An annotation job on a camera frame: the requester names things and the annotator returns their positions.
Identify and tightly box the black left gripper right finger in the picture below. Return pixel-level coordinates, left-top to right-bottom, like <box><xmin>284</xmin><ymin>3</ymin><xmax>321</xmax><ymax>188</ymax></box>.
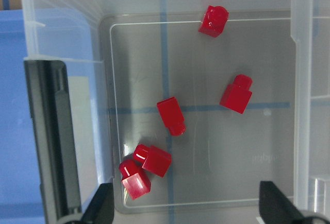
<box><xmin>258</xmin><ymin>180</ymin><xmax>307</xmax><ymax>224</ymax></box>

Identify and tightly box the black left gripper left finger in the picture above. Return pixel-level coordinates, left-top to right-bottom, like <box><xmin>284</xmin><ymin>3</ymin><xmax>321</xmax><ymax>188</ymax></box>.
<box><xmin>80</xmin><ymin>183</ymin><xmax>114</xmax><ymax>224</ymax></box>

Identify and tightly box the red block from tray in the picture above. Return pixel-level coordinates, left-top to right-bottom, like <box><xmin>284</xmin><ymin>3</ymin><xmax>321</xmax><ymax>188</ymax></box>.
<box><xmin>157</xmin><ymin>97</ymin><xmax>186</xmax><ymax>136</ymax></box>

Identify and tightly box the clear plastic box lid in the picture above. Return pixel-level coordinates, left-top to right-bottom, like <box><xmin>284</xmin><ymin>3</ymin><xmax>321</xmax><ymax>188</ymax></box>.
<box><xmin>290</xmin><ymin>0</ymin><xmax>329</xmax><ymax>216</ymax></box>

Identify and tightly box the clear plastic storage box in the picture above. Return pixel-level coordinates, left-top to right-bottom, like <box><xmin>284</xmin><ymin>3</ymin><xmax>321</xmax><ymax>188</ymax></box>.
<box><xmin>22</xmin><ymin>0</ymin><xmax>329</xmax><ymax>223</ymax></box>

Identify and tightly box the red block near latch lower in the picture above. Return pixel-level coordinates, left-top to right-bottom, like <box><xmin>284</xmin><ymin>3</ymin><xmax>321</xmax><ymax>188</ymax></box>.
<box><xmin>119</xmin><ymin>159</ymin><xmax>151</xmax><ymax>200</ymax></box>

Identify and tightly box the red block latch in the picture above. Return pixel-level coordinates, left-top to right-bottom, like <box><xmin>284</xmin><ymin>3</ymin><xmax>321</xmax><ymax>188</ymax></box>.
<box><xmin>119</xmin><ymin>159</ymin><xmax>151</xmax><ymax>200</ymax></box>
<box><xmin>133</xmin><ymin>144</ymin><xmax>172</xmax><ymax>178</ymax></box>

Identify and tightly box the red block middle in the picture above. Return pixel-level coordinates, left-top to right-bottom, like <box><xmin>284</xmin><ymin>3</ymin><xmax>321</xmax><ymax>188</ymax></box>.
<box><xmin>219</xmin><ymin>74</ymin><xmax>253</xmax><ymax>114</ymax></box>

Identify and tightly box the blue plastic tray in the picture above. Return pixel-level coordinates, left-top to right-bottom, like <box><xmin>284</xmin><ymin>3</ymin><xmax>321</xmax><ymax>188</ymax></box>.
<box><xmin>1</xmin><ymin>9</ymin><xmax>101</xmax><ymax>223</ymax></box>

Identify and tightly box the red block far corner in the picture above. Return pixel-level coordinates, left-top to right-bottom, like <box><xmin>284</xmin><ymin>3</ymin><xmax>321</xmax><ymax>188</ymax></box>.
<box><xmin>198</xmin><ymin>6</ymin><xmax>229</xmax><ymax>38</ymax></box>

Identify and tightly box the black box latch handle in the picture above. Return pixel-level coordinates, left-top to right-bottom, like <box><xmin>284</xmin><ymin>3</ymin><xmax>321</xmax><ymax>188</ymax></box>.
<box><xmin>24</xmin><ymin>60</ymin><xmax>82</xmax><ymax>223</ymax></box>

